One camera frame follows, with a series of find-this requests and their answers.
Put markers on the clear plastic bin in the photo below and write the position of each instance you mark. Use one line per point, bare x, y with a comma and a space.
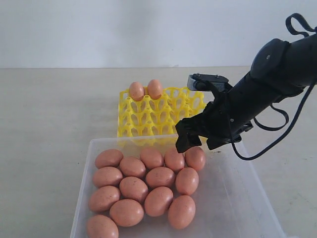
230, 200

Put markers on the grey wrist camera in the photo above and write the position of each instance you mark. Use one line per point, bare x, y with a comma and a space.
208, 83

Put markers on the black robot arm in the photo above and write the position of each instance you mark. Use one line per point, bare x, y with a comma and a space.
279, 70

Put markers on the brown egg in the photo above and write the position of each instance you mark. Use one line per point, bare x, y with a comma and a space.
136, 91
134, 188
108, 158
126, 212
103, 198
132, 167
101, 226
107, 176
151, 157
155, 89
187, 181
160, 176
181, 212
158, 201
174, 160
195, 158

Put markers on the yellow plastic egg tray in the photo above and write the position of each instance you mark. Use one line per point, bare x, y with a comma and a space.
150, 117

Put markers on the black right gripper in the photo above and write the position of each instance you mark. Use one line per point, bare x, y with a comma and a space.
220, 123

